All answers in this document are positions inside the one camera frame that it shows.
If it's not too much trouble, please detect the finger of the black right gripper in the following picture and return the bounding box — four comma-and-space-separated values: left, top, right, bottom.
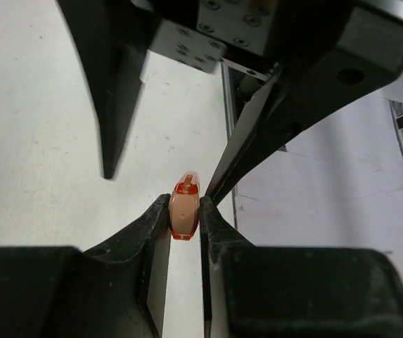
58, 0, 158, 180

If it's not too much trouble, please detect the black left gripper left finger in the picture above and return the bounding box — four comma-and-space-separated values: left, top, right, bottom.
81, 192, 172, 338

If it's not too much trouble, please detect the orange highlighter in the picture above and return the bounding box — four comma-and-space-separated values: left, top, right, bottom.
169, 172, 200, 241

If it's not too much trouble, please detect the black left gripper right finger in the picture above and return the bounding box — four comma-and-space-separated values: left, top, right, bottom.
199, 197, 255, 337

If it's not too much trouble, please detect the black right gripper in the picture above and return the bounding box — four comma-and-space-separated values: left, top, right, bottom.
150, 1, 403, 204

